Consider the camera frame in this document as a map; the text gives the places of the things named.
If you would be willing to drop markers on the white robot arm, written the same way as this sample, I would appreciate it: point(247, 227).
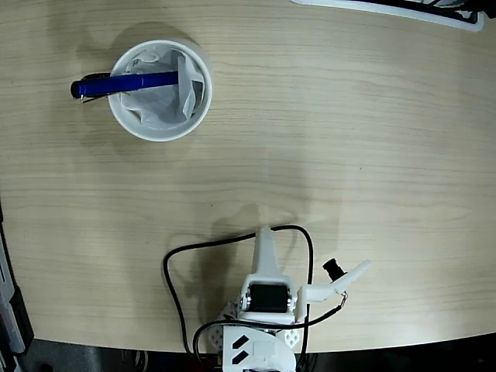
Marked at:
point(267, 348)

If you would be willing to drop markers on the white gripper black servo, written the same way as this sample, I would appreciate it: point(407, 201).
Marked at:
point(268, 297)

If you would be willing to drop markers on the crumpled white tissue paper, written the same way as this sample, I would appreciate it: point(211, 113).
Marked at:
point(162, 104)

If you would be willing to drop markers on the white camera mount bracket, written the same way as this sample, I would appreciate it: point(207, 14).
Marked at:
point(321, 292)

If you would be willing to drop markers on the small black gripper camera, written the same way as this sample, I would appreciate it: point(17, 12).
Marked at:
point(334, 270)

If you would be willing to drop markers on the blue pen gold clip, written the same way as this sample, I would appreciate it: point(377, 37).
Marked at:
point(128, 83)

